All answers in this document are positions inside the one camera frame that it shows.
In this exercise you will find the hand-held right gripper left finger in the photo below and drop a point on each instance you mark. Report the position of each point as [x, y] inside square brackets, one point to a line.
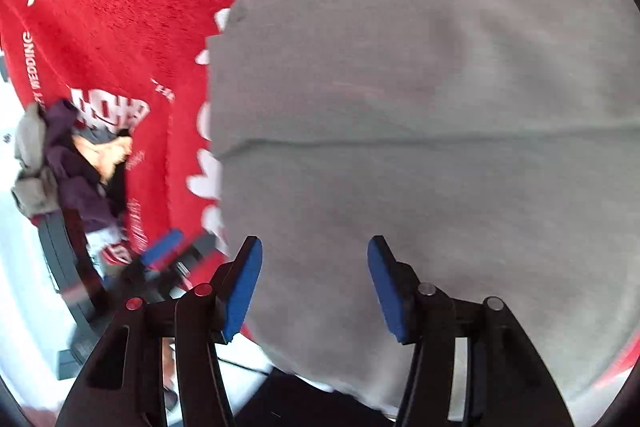
[242, 292]

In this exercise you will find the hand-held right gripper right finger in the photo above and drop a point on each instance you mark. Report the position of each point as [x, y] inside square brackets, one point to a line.
[387, 292]

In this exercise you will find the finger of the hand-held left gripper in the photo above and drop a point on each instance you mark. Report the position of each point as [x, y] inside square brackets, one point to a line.
[200, 254]
[162, 249]

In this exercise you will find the grey knit sweater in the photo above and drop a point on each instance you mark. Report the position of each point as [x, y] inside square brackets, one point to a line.
[425, 132]

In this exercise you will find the white patterned cloth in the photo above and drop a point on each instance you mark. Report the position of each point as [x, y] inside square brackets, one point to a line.
[115, 252]

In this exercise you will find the cream cloth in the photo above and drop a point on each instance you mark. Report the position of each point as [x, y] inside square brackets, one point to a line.
[105, 157]

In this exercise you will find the dark purple cloth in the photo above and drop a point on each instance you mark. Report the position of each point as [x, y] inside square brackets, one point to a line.
[75, 177]

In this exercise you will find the person's black pants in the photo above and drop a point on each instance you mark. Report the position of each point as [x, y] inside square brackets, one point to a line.
[310, 402]

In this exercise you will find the light blue cloth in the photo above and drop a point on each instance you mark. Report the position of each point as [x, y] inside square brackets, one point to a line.
[95, 135]

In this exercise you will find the grey-green cloth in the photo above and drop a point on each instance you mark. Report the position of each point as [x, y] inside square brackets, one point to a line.
[30, 157]

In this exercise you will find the red printed blanket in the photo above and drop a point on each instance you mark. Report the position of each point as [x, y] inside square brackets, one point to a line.
[125, 7]

